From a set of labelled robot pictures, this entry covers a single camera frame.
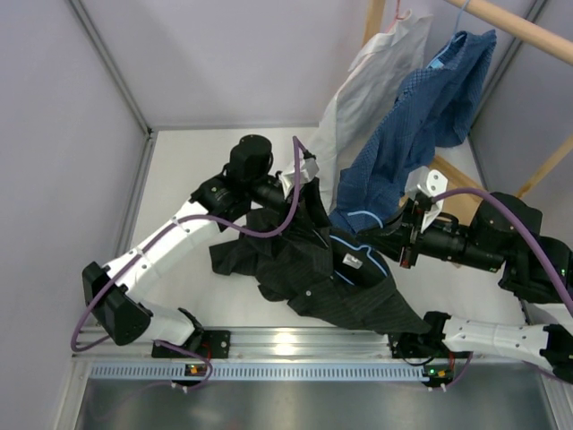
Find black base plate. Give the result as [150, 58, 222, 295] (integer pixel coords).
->
[389, 332, 432, 359]
[151, 330, 231, 359]

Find black pinstripe shirt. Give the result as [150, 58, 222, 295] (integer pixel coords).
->
[210, 180, 431, 334]

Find aluminium mounting rail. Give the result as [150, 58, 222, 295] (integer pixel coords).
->
[71, 325, 560, 361]

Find blue hanger holding blue shirt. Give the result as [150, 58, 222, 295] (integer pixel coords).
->
[426, 0, 470, 69]

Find grey slotted cable duct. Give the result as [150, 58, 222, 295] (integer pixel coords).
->
[90, 362, 446, 383]

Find pink wire hanger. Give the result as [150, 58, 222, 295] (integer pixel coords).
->
[387, 0, 411, 32]

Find blue checked shirt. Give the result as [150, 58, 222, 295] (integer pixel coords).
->
[329, 35, 494, 234]

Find light blue wire hanger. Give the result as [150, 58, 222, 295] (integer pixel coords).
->
[329, 210, 389, 278]

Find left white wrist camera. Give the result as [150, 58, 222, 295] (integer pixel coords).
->
[278, 156, 320, 197]

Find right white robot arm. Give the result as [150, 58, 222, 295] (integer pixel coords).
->
[357, 191, 572, 383]

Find white shirt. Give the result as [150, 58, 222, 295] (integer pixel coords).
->
[306, 10, 433, 211]

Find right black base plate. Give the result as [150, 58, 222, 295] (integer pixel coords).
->
[389, 332, 432, 359]

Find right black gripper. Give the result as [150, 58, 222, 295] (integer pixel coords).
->
[355, 200, 505, 274]

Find wooden clothes rack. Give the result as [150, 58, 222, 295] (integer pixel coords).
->
[362, 1, 572, 221]

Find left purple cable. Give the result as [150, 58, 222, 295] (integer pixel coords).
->
[70, 135, 314, 395]

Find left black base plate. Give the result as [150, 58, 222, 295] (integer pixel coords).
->
[151, 330, 231, 359]

